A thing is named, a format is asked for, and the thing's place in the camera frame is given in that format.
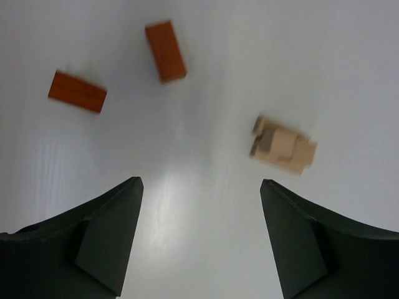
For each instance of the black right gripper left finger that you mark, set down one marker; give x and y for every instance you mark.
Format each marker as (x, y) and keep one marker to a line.
(81, 253)

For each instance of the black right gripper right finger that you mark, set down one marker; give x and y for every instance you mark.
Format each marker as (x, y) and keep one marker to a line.
(322, 254)

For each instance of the light long wood block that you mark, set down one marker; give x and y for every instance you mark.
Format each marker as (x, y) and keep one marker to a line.
(277, 125)
(302, 157)

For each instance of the light wood cube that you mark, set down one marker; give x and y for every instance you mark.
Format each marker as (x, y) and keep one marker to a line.
(282, 145)
(263, 140)

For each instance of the dark brown wood cube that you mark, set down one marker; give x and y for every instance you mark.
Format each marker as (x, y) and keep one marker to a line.
(77, 92)

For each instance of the dark brown arch block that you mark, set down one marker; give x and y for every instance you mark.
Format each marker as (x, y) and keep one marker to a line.
(166, 52)

